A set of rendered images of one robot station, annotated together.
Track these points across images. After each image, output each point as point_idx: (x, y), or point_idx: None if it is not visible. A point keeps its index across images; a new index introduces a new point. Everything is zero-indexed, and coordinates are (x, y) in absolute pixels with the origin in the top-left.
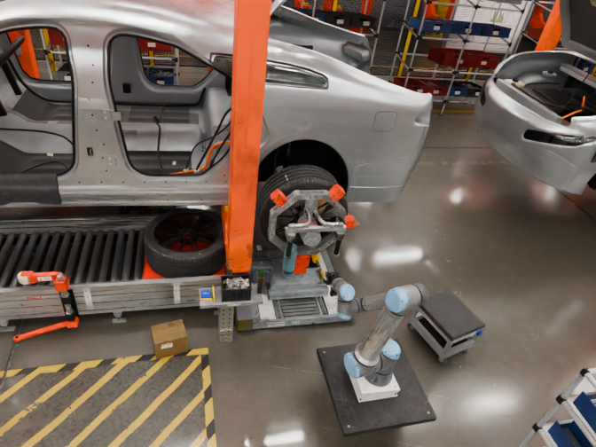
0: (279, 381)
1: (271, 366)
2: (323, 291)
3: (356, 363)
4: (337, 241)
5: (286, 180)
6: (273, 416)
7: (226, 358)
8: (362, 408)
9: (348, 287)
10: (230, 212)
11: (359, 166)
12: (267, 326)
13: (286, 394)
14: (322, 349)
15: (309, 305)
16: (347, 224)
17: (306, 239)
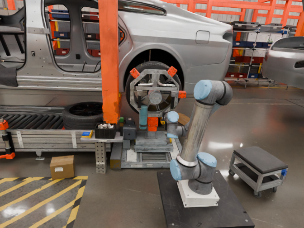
0: (131, 199)
1: (127, 189)
2: (169, 148)
3: (178, 164)
4: (171, 98)
5: (141, 65)
6: (120, 221)
7: (98, 182)
8: (186, 211)
9: (173, 112)
10: (101, 76)
11: (189, 68)
12: (130, 166)
13: (134, 207)
14: (160, 172)
15: (160, 156)
16: (180, 95)
17: (151, 97)
